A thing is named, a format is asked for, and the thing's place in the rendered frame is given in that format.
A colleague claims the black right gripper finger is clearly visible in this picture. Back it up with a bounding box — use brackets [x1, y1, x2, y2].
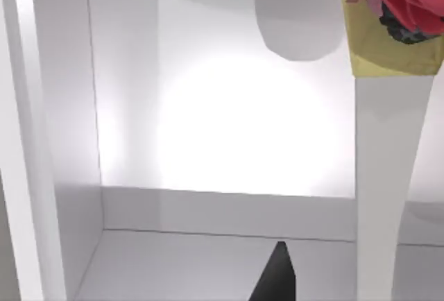
[248, 241, 298, 301]

